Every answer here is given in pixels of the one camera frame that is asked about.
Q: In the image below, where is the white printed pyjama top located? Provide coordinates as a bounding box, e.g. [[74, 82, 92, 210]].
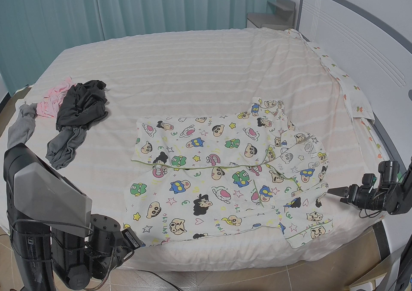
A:
[[124, 98, 335, 249]]

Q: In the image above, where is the black garment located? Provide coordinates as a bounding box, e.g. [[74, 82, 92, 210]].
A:
[[56, 80, 108, 133]]

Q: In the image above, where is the grey bedside table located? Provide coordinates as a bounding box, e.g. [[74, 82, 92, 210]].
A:
[[247, 0, 296, 30]]

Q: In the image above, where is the bed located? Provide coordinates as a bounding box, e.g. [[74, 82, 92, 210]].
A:
[[0, 0, 412, 272]]

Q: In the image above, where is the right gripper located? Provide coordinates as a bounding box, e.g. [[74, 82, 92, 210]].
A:
[[327, 184, 371, 210]]

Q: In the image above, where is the pink garment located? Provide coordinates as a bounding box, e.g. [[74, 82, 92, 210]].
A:
[[36, 77, 74, 120]]

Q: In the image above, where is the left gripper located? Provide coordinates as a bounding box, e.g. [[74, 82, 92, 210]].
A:
[[121, 224, 146, 256]]

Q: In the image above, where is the black cable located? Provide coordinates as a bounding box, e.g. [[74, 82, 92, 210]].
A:
[[135, 269, 181, 291], [99, 247, 136, 284]]

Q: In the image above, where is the dark grey garment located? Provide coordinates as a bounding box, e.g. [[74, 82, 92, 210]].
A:
[[46, 125, 89, 170]]

